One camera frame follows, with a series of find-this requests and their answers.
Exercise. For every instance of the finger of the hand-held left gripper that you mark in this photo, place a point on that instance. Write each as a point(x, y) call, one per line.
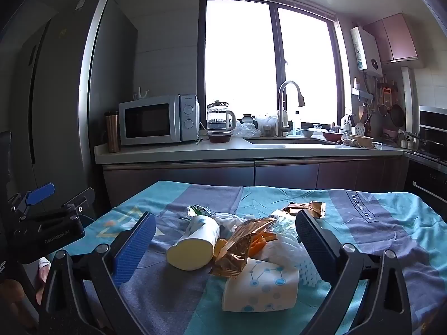
point(79, 200)
point(40, 193)

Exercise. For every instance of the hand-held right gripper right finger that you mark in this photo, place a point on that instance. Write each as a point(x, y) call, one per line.
point(314, 244)

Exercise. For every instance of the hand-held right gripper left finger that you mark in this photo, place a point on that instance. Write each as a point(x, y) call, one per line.
point(136, 247)

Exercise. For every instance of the white foam fruit net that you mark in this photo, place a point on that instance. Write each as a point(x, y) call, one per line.
point(290, 251)

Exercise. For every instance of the orange peel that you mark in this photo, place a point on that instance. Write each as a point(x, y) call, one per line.
point(220, 248)
point(260, 243)

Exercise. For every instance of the large gold snack bag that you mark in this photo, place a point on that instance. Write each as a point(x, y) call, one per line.
point(241, 244)

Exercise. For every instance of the white tissue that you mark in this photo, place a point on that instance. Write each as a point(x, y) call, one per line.
point(230, 220)

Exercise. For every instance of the small gold snack wrapper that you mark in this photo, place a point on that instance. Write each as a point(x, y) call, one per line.
point(307, 208)

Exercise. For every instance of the white printed paper cup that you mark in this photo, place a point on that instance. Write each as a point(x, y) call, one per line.
point(195, 247)
point(262, 286)

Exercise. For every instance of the teal printed blanket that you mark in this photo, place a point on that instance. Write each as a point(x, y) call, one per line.
point(377, 237)

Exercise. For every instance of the green foil wrapper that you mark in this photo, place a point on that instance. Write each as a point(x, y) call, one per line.
point(199, 211)

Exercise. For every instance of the copper travel tumbler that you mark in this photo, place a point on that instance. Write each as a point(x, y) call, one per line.
point(112, 132)

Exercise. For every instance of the kitchen counter cabinet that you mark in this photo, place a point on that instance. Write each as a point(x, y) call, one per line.
point(209, 178)

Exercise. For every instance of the silver refrigerator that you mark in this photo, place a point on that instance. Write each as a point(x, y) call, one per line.
point(63, 94)

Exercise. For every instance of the white microwave oven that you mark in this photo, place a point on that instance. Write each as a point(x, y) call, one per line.
point(146, 122)

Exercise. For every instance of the kitchen sink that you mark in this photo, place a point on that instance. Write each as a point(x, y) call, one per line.
point(290, 141)

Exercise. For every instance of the red bowl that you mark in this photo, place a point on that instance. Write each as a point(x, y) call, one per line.
point(332, 136)

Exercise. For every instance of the white bowl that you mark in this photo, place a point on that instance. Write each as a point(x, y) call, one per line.
point(308, 133)

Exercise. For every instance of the yellow pot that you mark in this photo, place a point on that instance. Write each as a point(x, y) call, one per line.
point(359, 141)

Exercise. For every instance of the small white holder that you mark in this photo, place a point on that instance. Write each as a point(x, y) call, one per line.
point(140, 93)

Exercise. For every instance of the steel kitchen faucet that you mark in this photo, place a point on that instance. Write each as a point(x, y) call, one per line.
point(283, 118)

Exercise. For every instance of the clear plastic bag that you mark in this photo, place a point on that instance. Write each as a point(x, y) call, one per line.
point(246, 129)

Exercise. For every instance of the dark red lidded container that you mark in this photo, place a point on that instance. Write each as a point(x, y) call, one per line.
point(220, 136)

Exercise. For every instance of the hanging metal strainer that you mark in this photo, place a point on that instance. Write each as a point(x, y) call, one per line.
point(383, 110)

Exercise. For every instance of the hanging frying pan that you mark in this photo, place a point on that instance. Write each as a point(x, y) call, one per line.
point(397, 116)

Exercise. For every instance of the glass electric kettle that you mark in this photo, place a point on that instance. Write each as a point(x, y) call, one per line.
point(220, 118)

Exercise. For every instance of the built-in black oven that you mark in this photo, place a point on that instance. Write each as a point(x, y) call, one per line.
point(429, 136)

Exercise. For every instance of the dark framed window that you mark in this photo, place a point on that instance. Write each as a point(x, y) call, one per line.
point(237, 59)

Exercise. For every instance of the white water heater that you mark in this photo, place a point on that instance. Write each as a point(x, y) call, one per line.
point(366, 50)

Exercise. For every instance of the white wall rack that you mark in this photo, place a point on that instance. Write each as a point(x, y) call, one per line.
point(361, 93)

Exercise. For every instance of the pink wall cabinet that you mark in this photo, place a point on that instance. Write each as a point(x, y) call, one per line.
point(394, 38)

